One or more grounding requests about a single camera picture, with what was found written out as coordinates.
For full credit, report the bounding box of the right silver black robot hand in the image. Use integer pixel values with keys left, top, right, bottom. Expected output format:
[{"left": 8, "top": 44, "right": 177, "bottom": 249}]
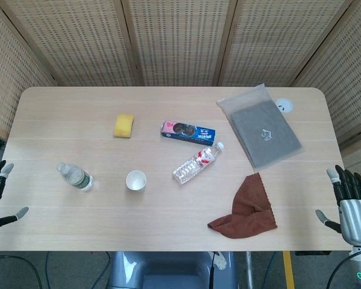
[{"left": 315, "top": 164, "right": 361, "bottom": 247}]

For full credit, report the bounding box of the bottle with green label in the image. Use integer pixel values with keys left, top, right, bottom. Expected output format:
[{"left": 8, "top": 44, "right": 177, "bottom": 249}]
[{"left": 55, "top": 162, "right": 94, "bottom": 193}]

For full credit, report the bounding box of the white paper cup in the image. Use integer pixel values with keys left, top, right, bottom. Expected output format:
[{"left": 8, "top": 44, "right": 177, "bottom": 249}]
[{"left": 125, "top": 170, "right": 147, "bottom": 193}]

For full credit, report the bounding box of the capped bottle with red label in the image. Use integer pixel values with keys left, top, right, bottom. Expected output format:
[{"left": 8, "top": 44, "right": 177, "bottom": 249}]
[{"left": 172, "top": 141, "right": 225, "bottom": 187}]

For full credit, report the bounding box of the brown microfiber cloth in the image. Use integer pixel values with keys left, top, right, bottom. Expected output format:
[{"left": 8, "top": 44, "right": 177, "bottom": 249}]
[{"left": 207, "top": 173, "right": 278, "bottom": 240}]

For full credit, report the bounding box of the metal table leg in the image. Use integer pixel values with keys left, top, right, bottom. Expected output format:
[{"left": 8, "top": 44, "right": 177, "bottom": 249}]
[{"left": 245, "top": 251, "right": 254, "bottom": 289}]

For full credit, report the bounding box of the folded grey cloth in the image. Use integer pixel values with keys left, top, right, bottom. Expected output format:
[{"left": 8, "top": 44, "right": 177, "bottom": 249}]
[{"left": 230, "top": 101, "right": 303, "bottom": 169}]

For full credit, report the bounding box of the woven folding screen panel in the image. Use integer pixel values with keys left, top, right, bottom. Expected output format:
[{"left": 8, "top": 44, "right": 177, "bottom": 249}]
[
  {"left": 218, "top": 0, "right": 361, "bottom": 88},
  {"left": 294, "top": 0, "right": 361, "bottom": 181},
  {"left": 122, "top": 0, "right": 238, "bottom": 88},
  {"left": 0, "top": 0, "right": 55, "bottom": 142},
  {"left": 1, "top": 0, "right": 140, "bottom": 88}
]

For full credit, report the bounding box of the white round lid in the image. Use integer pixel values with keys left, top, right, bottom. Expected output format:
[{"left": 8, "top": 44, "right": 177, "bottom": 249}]
[{"left": 275, "top": 98, "right": 294, "bottom": 114}]

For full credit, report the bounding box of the yellow sponge with green pad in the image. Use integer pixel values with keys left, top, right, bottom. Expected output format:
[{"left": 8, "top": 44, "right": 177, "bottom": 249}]
[{"left": 113, "top": 113, "right": 135, "bottom": 139}]

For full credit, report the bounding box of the grey item in plastic bag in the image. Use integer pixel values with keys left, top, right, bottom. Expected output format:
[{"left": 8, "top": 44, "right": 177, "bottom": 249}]
[{"left": 217, "top": 83, "right": 304, "bottom": 171}]

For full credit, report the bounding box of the grey blue robot torso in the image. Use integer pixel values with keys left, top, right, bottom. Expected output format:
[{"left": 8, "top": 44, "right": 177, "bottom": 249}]
[{"left": 108, "top": 251, "right": 240, "bottom": 289}]

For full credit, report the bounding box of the blue pink cookie box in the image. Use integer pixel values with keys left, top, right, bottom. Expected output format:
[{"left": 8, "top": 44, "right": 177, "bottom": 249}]
[{"left": 160, "top": 120, "right": 216, "bottom": 147}]

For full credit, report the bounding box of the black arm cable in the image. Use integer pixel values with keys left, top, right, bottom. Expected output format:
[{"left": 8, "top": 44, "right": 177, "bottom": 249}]
[
  {"left": 327, "top": 251, "right": 355, "bottom": 289},
  {"left": 0, "top": 254, "right": 45, "bottom": 289}
]

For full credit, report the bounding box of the black cable on torso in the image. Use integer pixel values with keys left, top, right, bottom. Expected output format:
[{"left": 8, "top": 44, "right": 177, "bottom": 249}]
[{"left": 209, "top": 252, "right": 216, "bottom": 289}]

